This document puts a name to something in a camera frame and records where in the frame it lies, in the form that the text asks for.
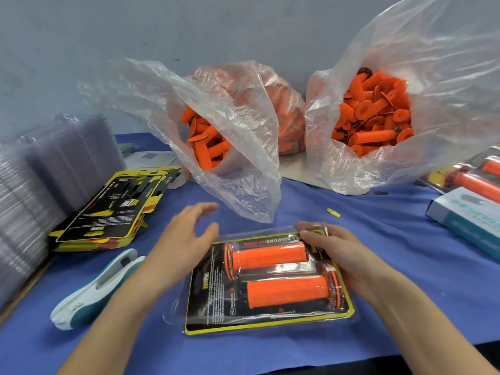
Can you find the person's left hand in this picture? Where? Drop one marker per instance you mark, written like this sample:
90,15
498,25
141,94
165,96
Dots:
180,246

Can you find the person's right hand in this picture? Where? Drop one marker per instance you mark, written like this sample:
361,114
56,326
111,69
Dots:
351,257

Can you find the yellow black backing card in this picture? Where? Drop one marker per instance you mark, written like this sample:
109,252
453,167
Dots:
207,297

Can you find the teal hand stapler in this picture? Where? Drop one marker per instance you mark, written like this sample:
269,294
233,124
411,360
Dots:
90,297

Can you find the stack of clear blister shells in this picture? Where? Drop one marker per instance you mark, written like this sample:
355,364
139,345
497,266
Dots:
39,191

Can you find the person's left forearm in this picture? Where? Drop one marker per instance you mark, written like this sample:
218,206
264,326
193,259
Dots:
109,332

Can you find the person's right forearm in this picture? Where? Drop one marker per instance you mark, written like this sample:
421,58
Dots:
430,332

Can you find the small yellow scrap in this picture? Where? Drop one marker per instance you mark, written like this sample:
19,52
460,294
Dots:
334,212

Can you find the stack of yellow black cards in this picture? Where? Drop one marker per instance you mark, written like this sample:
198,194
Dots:
113,211

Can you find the white printed paper sheet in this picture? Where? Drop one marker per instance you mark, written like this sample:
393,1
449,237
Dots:
144,158

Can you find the teal white cardboard box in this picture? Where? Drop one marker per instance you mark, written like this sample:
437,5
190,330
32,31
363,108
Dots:
469,218

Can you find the large clear plastic bag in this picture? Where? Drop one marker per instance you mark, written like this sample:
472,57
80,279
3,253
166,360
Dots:
461,66

